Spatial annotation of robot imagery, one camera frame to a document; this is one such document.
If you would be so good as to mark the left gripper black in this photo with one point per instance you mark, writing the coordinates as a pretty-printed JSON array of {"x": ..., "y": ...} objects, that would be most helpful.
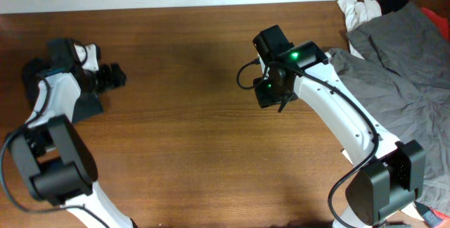
[{"x": 107, "y": 81}]

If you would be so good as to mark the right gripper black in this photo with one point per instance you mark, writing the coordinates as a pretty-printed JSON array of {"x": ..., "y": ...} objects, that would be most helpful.
[{"x": 264, "y": 98}]

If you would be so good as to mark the dark green Nike t-shirt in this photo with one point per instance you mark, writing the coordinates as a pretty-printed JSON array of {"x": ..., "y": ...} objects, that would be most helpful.
[{"x": 86, "y": 106}]

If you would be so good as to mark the grey t-shirt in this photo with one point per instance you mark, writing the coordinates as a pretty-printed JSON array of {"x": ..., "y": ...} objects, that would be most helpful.
[{"x": 402, "y": 79}]

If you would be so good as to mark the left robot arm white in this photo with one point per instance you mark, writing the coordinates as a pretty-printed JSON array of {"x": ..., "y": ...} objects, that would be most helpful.
[{"x": 55, "y": 164}]

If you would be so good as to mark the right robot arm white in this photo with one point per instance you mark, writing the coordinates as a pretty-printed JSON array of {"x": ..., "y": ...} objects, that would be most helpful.
[{"x": 387, "y": 174}]

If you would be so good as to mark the white garment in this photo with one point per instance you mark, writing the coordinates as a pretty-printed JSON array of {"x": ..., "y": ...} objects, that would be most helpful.
[{"x": 358, "y": 12}]

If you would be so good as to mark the black garment at corner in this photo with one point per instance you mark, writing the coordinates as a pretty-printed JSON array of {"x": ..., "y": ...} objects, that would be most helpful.
[{"x": 388, "y": 6}]

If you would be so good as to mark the red garment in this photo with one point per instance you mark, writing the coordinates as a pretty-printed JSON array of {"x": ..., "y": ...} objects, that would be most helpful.
[{"x": 441, "y": 22}]

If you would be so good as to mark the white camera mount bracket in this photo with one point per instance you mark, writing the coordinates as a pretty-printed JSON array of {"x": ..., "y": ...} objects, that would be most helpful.
[{"x": 89, "y": 55}]

